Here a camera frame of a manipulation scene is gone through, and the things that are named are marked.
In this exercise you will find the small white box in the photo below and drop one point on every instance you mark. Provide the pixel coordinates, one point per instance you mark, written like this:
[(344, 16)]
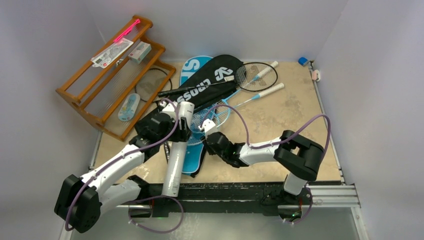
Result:
[(140, 52)]

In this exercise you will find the blue white plastic packet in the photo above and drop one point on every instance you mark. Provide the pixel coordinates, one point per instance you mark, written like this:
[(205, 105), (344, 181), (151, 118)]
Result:
[(129, 107)]

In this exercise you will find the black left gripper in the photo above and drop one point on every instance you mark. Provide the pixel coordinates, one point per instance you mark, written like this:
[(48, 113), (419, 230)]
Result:
[(180, 133)]

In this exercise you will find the pink white clip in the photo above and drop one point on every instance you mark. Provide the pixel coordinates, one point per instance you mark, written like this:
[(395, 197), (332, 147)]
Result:
[(316, 75)]

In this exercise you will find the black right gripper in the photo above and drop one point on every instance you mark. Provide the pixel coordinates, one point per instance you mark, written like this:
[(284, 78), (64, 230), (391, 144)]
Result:
[(212, 138)]

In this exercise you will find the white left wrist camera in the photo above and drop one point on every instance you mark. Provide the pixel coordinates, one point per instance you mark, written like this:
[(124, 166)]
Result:
[(168, 108)]

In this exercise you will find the black metal base frame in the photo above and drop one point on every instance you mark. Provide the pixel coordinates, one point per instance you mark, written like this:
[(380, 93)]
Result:
[(266, 198)]

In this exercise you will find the black Crossway racket cover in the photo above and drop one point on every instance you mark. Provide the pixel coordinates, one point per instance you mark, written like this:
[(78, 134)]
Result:
[(205, 75)]

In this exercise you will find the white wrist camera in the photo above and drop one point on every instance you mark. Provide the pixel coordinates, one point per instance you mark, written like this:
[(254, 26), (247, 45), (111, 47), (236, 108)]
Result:
[(208, 127), (168, 108)]

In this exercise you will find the wooden shelf rack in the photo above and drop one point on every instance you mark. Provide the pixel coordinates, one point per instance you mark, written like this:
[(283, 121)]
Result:
[(97, 94)]

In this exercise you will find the light blue badminton racket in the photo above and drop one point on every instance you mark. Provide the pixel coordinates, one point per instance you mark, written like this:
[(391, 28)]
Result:
[(250, 77), (221, 114)]

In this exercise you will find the black badminton racket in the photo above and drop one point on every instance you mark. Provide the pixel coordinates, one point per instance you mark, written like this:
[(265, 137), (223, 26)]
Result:
[(146, 88), (252, 77)]

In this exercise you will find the clear stationery packet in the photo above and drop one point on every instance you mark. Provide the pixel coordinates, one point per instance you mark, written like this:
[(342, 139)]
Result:
[(112, 52)]

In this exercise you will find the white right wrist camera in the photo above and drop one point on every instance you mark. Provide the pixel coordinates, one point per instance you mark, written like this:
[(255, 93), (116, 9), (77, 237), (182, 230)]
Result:
[(208, 127)]

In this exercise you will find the small blue block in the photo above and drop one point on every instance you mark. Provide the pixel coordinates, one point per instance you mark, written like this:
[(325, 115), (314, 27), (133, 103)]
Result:
[(303, 61)]

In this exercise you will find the blue racket cover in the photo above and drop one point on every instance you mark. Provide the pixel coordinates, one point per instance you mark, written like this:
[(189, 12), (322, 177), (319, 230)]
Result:
[(194, 153)]

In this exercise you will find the white shuttlecock tube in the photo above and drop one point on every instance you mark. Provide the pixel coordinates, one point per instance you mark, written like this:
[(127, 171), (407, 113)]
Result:
[(177, 155)]

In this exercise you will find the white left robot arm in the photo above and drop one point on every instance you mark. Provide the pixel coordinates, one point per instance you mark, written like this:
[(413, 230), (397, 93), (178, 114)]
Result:
[(83, 199)]

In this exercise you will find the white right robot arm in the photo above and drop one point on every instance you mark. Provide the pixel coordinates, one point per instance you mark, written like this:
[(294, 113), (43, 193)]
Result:
[(301, 156)]

